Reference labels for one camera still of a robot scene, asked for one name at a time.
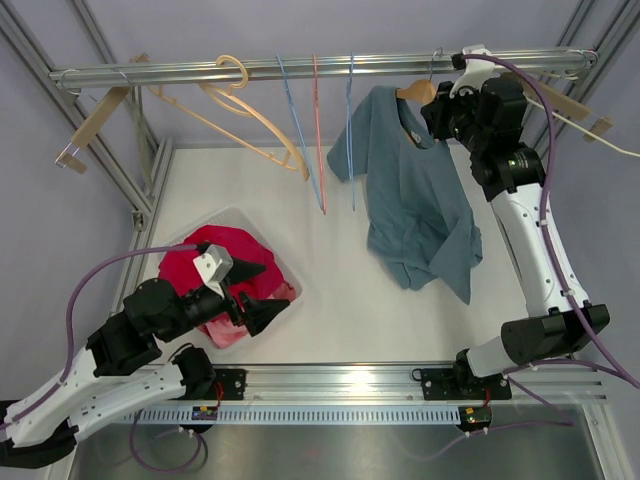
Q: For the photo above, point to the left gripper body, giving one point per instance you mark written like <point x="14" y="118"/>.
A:
<point x="206" y="305"/>

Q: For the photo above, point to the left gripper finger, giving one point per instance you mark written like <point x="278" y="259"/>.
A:
<point x="258" y="314"/>
<point x="242" y="271"/>

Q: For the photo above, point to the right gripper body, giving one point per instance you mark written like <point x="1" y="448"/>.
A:
<point x="454" y="117"/>

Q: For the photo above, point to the light pink t shirt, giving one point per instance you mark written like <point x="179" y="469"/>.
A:
<point x="223" y="334"/>

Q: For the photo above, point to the red t shirt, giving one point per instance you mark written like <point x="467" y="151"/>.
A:
<point x="177" y="268"/>

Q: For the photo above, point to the grey blue t shirt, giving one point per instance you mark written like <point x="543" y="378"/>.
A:
<point x="421" y="225"/>

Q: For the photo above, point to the pink wire hanger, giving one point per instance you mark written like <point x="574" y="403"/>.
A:
<point x="318" y="135"/>

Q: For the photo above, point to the light blue wire hanger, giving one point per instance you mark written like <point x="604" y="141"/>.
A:
<point x="299" y="132"/>

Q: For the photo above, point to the beige plastic hanger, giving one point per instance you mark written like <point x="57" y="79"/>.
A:
<point x="225" y="97"/>

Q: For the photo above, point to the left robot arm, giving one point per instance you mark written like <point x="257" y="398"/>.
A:
<point x="101" y="383"/>

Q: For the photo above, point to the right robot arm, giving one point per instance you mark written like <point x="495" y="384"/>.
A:
<point x="487" y="122"/>

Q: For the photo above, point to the right wooden clip hanger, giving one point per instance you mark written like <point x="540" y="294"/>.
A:
<point x="575" y="114"/>

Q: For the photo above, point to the wooden clip hanger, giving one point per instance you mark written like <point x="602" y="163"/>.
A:
<point x="575" y="114"/>
<point x="92" y="125"/>

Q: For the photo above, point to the left wooden clip hanger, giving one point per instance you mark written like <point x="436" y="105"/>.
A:
<point x="92" y="125"/>

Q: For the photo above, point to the white laundry basket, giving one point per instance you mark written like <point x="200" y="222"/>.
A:
<point x="236" y="217"/>

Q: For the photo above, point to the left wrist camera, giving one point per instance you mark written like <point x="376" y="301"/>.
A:
<point x="212" y="265"/>

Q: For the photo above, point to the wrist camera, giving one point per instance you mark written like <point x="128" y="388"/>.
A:
<point x="212" y="265"/>
<point x="475" y="70"/>

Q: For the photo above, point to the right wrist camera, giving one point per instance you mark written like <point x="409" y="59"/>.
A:
<point x="475" y="70"/>

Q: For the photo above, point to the metal hanging rail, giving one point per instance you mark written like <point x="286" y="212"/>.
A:
<point x="569" y="59"/>

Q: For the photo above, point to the white slotted cable duct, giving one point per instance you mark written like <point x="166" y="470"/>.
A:
<point x="358" y="415"/>

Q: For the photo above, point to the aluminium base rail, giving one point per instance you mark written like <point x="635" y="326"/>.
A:
<point x="366" y="384"/>

